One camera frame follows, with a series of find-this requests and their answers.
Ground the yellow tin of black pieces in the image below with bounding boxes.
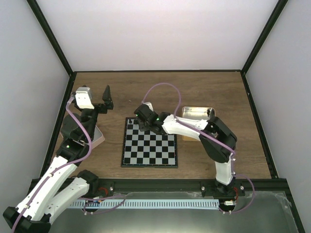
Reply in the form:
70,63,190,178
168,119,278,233
181,106,216,127

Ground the black and white chessboard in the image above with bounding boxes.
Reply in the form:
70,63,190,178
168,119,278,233
121,117,178,168

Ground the light blue slotted cable duct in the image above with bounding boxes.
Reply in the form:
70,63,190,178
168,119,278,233
69,199,219,209

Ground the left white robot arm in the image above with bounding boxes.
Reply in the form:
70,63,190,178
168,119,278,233
3,85,114,233

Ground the pink tin of white pieces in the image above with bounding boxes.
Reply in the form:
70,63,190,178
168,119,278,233
91,125,105,149

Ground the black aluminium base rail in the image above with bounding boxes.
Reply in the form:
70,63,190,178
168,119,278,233
92,178,219,195

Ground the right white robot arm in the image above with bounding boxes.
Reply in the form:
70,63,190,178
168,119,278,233
134,102,237,196

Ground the black cage frame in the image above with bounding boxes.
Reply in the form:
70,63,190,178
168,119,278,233
13,0,306,233

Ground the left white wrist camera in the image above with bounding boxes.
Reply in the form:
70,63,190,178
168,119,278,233
73,86,95,110

